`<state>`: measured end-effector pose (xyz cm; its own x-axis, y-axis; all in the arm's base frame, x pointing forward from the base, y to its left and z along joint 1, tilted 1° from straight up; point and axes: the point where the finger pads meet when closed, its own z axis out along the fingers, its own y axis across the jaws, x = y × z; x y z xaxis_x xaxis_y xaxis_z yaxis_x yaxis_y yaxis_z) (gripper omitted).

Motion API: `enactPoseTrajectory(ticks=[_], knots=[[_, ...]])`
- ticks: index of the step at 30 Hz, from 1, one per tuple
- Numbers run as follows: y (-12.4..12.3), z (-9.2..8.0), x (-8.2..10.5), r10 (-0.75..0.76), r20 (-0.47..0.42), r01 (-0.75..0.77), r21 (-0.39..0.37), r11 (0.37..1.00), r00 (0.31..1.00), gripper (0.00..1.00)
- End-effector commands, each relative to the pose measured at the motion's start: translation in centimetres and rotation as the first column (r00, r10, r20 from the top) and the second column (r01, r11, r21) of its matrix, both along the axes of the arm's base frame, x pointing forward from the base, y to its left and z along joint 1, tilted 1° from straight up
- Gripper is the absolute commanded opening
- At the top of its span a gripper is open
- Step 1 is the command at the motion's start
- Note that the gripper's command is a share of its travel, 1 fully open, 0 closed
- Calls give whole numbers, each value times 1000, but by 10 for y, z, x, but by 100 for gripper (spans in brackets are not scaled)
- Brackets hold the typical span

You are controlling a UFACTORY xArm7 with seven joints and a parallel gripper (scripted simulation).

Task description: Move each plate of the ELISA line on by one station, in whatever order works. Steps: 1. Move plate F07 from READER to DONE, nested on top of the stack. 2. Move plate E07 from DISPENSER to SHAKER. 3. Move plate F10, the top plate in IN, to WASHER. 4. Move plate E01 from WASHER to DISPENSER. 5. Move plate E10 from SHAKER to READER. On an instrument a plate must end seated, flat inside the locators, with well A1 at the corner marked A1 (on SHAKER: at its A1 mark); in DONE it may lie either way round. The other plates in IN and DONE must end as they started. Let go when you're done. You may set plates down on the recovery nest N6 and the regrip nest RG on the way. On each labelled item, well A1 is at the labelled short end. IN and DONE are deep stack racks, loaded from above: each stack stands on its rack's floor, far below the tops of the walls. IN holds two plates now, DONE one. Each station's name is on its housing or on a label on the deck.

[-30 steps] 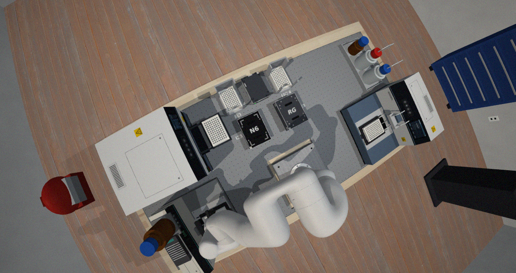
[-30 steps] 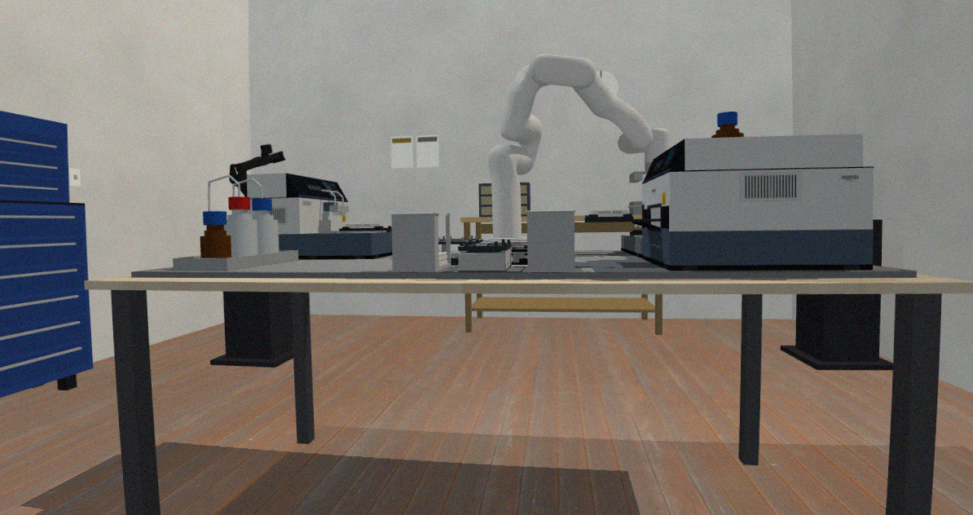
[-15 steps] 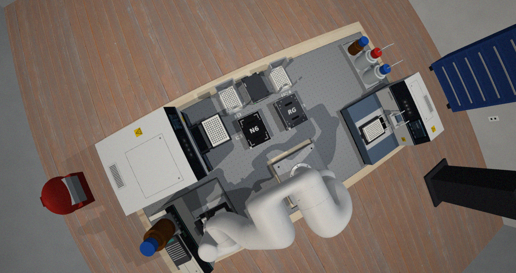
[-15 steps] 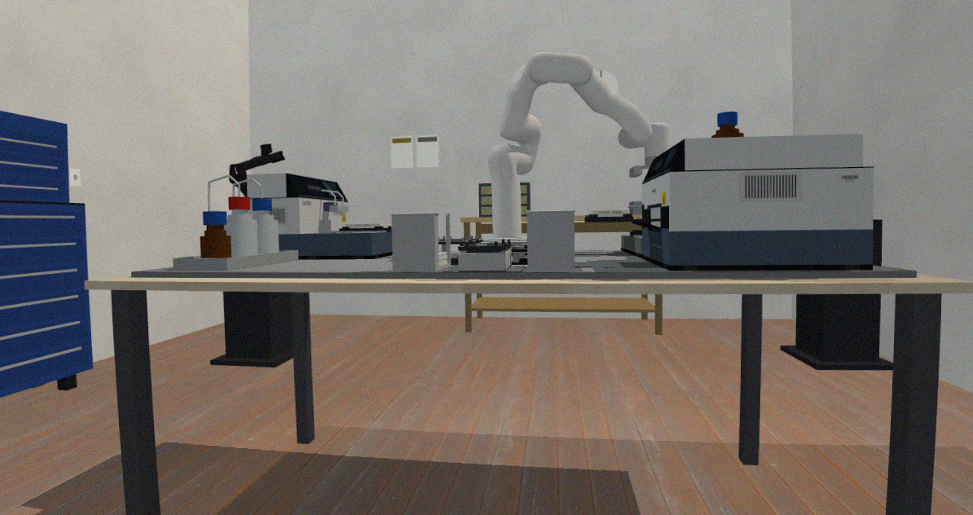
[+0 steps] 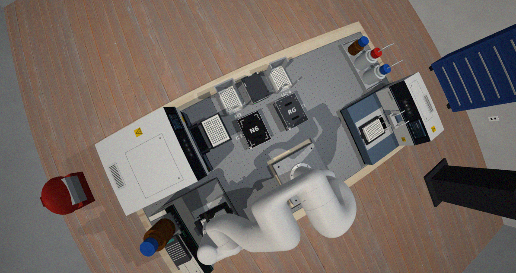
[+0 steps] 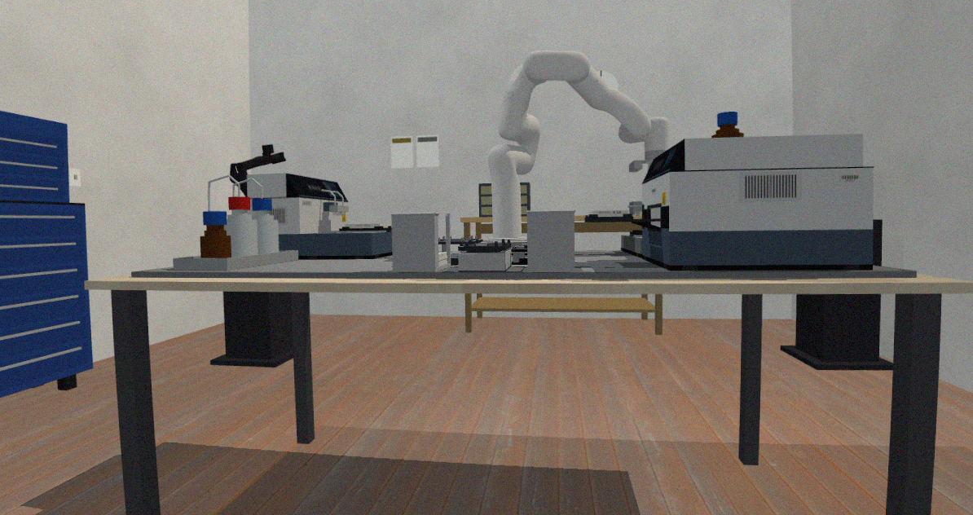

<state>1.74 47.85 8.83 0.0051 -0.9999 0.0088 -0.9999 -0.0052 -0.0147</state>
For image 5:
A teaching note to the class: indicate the brown bottle body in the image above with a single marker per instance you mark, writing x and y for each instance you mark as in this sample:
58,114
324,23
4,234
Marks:
353,50

